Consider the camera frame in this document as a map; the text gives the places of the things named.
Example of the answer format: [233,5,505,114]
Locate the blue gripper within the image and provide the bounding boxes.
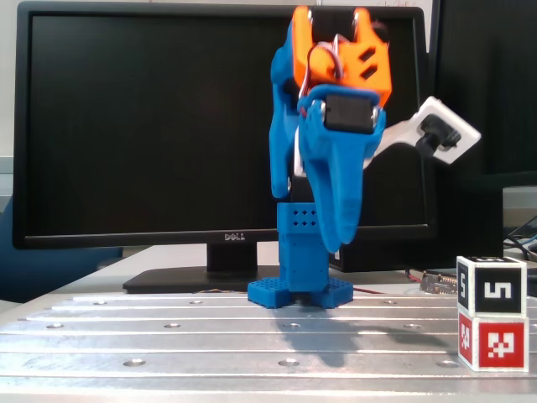
[296,83,388,254]

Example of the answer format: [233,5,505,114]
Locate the black marker cube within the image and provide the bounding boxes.
[456,255,528,317]

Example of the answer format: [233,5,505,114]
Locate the red marker cube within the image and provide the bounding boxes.
[456,312,529,373]

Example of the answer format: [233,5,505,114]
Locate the small circuit board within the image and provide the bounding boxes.
[419,271,459,294]

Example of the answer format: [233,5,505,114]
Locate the black frameless monitor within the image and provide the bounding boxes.
[431,0,537,175]

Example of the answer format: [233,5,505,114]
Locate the black Dell monitor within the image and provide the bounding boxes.
[12,0,429,295]

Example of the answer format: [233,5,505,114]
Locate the blue office chair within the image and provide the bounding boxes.
[0,195,125,304]

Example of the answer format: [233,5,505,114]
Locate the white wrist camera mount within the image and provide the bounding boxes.
[292,95,482,177]

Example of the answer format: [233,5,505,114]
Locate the red white black servo cable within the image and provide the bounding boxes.
[300,35,349,102]

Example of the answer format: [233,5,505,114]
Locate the yellow blue thin wire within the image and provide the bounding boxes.
[191,287,249,295]

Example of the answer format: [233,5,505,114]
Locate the aluminium slotted base plate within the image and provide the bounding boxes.
[0,291,537,395]

